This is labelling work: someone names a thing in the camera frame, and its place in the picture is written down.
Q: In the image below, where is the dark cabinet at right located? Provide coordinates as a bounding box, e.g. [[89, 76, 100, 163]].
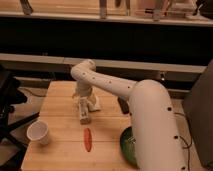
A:
[[182, 59, 213, 170]]

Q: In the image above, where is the black office chair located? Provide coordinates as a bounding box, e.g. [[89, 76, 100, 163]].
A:
[[0, 64, 39, 171]]

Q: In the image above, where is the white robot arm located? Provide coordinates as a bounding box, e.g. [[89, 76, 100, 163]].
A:
[[70, 59, 188, 171]]

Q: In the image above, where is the green ceramic bowl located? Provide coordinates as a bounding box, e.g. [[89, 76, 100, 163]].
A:
[[120, 127, 137, 167]]

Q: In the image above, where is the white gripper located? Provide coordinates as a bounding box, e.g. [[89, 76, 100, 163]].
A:
[[72, 81, 101, 112]]

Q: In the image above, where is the black cable on floor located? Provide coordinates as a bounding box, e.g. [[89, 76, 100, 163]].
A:
[[173, 111, 194, 171]]

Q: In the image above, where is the black rectangular block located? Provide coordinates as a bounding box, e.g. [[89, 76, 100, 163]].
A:
[[118, 98, 129, 114]]

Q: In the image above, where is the white paper cup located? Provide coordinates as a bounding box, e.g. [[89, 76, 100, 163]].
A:
[[27, 120, 51, 145]]

